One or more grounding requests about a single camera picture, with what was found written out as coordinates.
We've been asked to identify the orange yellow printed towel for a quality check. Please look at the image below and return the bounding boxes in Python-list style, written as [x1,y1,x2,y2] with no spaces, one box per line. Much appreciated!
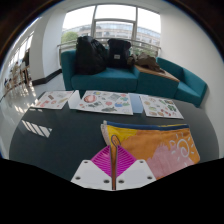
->
[99,119,202,191]

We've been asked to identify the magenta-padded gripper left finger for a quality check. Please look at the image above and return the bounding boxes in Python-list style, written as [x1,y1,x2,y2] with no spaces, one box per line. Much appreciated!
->
[70,145,114,191]

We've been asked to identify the large black backpack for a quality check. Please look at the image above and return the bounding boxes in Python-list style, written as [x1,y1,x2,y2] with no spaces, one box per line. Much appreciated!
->
[73,35,108,76]

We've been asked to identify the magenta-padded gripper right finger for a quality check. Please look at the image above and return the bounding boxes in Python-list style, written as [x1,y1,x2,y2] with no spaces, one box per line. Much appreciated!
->
[114,145,157,191]

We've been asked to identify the teal wood-topped side table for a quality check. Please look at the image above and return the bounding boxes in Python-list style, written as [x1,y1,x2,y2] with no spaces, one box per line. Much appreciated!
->
[134,63,181,100]

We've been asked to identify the teal armchair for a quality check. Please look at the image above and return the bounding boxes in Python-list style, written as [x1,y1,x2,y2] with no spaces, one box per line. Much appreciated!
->
[156,57,208,108]

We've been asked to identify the brown jacket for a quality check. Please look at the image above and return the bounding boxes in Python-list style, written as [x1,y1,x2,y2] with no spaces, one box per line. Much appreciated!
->
[126,52,166,74]

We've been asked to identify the person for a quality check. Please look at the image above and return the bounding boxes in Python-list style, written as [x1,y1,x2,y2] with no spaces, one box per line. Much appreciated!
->
[10,61,21,84]
[21,49,31,69]

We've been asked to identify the small black backpack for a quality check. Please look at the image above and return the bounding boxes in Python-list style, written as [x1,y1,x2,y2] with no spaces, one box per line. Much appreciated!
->
[106,38,132,70]

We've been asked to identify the teal two-seat sofa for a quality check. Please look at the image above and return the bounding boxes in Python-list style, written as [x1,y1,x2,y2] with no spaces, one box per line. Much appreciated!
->
[60,49,141,98]

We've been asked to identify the metal window railing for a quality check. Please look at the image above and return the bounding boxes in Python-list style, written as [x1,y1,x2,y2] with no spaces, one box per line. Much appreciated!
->
[56,37,163,66]

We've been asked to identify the large colourful sticker sheet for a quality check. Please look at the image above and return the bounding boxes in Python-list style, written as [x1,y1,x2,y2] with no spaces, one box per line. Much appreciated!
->
[75,90,134,116]

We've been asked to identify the sticker sheet with green stickers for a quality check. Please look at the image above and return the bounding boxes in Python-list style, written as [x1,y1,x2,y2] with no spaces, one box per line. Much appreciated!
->
[139,94,185,120]

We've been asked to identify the sticker sheet with red stickers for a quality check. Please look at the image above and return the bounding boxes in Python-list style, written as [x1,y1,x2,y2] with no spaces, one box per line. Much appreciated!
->
[30,90,75,110]

